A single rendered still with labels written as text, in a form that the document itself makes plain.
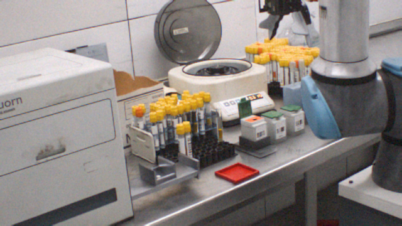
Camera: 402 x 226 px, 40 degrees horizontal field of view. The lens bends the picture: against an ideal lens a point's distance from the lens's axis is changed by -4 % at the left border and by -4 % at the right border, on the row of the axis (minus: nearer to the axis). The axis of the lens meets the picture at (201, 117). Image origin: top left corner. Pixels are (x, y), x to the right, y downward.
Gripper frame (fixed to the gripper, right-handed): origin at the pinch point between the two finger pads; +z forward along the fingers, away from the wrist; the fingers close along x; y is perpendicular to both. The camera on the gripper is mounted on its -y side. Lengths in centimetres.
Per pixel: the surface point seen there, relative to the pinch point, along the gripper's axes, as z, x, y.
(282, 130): 18.1, 7.9, 11.3
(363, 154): 76, -58, -96
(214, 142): 18.4, 1.2, 26.5
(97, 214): 17, 18, 64
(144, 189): 17, 15, 53
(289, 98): 13.9, 0.4, 2.0
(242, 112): 11.8, 4.6, 20.5
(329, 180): 81, -56, -71
